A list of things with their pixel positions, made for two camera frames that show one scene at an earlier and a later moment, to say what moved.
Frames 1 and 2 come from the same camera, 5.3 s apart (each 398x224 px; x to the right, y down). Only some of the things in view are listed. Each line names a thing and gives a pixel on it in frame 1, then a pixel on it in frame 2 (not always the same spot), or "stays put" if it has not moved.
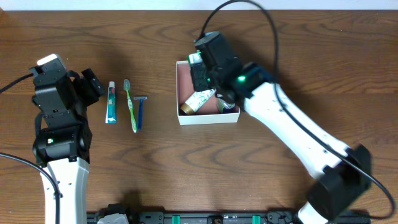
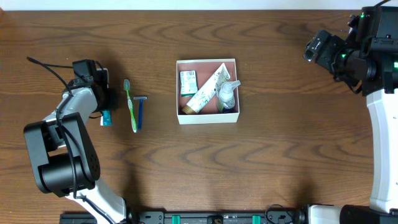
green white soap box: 195,58 to 189,86
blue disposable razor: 140,98 stays put
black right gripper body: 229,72 to 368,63
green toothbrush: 134,124 stays put
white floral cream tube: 197,100 stays put
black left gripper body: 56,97 to 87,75
